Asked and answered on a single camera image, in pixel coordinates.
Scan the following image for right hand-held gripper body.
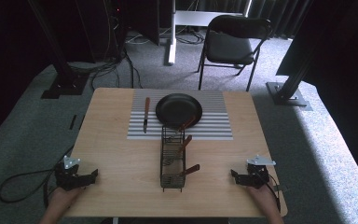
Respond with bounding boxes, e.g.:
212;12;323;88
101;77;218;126
246;154;277;189

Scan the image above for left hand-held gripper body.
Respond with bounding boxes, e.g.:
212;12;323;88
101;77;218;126
54;155;85;191

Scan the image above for person's left hand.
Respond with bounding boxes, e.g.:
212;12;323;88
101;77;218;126
47;186;86;217

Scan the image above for person's right hand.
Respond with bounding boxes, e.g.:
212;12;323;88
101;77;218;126
246;184;282;217

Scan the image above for grey striped placemat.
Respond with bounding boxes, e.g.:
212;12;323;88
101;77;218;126
126;89;234;141

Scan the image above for black floor strip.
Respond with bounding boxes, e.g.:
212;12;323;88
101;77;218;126
68;114;78;131

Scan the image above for black metal stand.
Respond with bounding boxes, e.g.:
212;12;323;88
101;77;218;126
27;0;90;100
265;46;313;112

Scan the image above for black round plate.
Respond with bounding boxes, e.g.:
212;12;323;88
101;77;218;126
155;92;203;129

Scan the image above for black folding chair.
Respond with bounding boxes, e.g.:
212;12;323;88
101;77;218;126
197;14;274;92

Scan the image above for dark curtain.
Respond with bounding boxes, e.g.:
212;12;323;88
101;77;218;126
0;0;63;149
275;0;358;197

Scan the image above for black computer tower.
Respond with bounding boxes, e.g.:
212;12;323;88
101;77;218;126
74;0;129;63

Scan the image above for wooden-handled utensil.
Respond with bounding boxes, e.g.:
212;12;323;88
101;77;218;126
175;163;201;179
164;133;194;166
167;115;198;140

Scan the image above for black wire cutlery rack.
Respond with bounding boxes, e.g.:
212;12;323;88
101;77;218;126
159;125;187;192

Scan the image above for wooden-handled table knife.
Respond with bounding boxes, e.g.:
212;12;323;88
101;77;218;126
142;96;151;134

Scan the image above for black floor cable bundle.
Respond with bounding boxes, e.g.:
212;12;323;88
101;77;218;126
68;46;145;91

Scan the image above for white floor cables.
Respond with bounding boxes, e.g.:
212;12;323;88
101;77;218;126
124;28;170;45

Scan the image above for white desk frame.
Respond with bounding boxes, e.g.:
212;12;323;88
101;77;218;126
167;0;254;66

